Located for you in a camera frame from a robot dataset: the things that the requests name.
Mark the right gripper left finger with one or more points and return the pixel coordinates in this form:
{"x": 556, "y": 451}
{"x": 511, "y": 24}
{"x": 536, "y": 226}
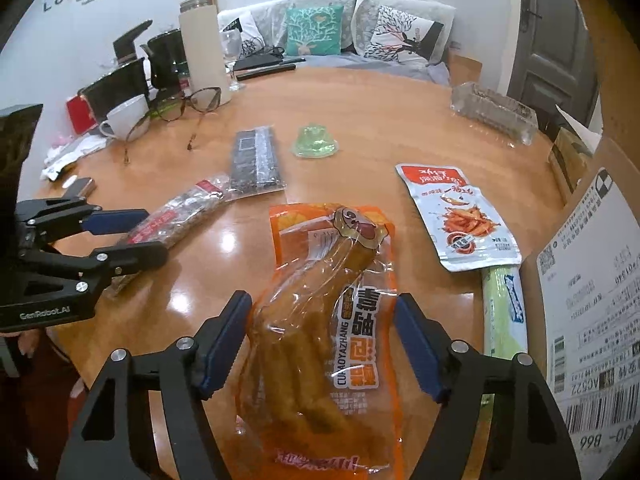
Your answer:
{"x": 113, "y": 435}

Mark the white spicy strips snack pack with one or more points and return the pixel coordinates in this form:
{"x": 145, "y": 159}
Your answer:
{"x": 466, "y": 230}

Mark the black water dispenser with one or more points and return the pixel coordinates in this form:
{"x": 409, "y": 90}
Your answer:
{"x": 123, "y": 81}

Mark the black seaweed snack pack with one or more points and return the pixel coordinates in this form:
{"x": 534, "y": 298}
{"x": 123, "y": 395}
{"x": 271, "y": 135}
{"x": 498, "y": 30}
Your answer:
{"x": 255, "y": 167}

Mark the glass ashtray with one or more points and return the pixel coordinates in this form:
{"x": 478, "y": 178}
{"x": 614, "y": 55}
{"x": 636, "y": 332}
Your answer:
{"x": 503, "y": 113}

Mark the red gift bag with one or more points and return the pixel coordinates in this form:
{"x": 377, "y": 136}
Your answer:
{"x": 80, "y": 115}

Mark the white black small pillow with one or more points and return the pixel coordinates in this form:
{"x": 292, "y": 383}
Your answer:
{"x": 252, "y": 40}

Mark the white thermos bottle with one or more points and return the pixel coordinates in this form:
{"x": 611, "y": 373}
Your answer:
{"x": 201, "y": 41}

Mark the black remote control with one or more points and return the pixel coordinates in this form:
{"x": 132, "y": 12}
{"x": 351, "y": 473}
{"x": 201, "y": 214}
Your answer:
{"x": 264, "y": 71}

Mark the green white candy pack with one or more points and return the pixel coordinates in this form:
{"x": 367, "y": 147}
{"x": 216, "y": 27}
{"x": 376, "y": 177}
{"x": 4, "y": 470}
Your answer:
{"x": 505, "y": 328}

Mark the white tree pillow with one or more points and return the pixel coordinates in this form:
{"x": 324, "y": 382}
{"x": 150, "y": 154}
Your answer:
{"x": 402, "y": 37}

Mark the grey sofa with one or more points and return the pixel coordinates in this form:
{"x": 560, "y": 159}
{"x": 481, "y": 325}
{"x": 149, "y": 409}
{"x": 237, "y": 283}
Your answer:
{"x": 359, "y": 20}

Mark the small gold cardboard box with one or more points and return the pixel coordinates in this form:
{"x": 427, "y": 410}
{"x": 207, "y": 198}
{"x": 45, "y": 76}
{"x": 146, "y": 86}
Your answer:
{"x": 569, "y": 160}

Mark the dark entrance door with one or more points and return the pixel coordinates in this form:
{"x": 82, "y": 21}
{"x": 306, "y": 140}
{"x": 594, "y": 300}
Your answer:
{"x": 554, "y": 66}

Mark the tortoiseshell eyeglasses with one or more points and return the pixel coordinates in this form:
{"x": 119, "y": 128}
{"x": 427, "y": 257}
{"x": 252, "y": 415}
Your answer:
{"x": 204, "y": 101}

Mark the wooden side table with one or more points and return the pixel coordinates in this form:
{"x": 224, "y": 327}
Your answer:
{"x": 462, "y": 69}

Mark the smartphone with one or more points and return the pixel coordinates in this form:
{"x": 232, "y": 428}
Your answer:
{"x": 78, "y": 187}

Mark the wine glass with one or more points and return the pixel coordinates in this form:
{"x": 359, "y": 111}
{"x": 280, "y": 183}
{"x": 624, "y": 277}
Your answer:
{"x": 231, "y": 43}

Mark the white ceramic cup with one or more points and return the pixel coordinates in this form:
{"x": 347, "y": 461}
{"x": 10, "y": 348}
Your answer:
{"x": 128, "y": 121}

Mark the teal tree pillow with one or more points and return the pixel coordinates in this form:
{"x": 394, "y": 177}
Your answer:
{"x": 314, "y": 31}

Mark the black electric kettle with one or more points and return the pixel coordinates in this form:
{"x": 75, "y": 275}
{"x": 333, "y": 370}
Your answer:
{"x": 168, "y": 59}

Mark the brown cardboard box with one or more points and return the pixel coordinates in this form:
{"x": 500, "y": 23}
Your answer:
{"x": 581, "y": 285}

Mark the green jelly cup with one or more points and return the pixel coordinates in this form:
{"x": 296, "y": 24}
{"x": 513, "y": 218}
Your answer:
{"x": 314, "y": 141}

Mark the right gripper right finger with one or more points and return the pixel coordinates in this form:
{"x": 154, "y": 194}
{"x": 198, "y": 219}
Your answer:
{"x": 527, "y": 439}

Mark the orange duck feet snack pack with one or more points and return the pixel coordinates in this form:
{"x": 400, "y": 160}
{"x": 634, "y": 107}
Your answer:
{"x": 317, "y": 396}

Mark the red clear nut snack pack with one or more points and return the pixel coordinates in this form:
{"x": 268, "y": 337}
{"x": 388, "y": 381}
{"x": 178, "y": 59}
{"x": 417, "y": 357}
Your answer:
{"x": 170, "y": 224}

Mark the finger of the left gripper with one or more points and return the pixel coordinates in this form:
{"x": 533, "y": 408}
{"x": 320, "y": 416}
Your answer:
{"x": 106, "y": 222}
{"x": 128, "y": 259}

